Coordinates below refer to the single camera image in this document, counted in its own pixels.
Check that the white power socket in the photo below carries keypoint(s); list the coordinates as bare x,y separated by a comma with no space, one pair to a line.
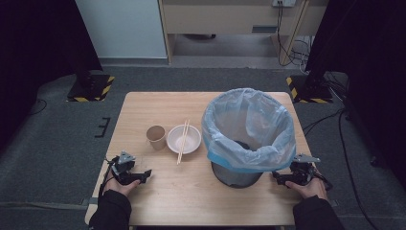
283,3

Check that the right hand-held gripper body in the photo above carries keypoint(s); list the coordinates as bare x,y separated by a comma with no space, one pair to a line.
303,171

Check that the light wooden desk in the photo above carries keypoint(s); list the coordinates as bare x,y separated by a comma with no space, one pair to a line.
223,19

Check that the grey floor tape patch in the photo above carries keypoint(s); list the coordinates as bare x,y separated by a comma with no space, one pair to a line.
92,201

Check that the person's left hand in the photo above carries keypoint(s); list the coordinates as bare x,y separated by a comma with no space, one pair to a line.
121,188

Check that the black trash bin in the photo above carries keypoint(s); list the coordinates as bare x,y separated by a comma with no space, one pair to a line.
236,179

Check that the blue plastic trash bag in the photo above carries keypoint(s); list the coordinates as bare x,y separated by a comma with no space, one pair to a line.
242,111

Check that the white disposable bowl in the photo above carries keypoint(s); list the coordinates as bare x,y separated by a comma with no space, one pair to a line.
191,140

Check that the black striped stand base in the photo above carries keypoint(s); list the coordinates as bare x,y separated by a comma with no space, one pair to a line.
92,89
311,91

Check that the wooden chopstick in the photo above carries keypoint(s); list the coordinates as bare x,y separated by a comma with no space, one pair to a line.
181,143
185,137

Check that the person's right hand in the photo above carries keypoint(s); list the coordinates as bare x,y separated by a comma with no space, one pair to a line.
311,190

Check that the brown paper cup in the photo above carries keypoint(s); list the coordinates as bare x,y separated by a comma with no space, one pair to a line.
156,137

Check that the white partition panel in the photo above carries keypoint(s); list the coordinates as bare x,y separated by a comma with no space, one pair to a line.
121,28

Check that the black curtain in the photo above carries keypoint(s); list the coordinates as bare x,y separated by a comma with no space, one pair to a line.
35,48
373,64

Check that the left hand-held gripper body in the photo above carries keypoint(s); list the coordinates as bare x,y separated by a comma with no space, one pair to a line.
124,166

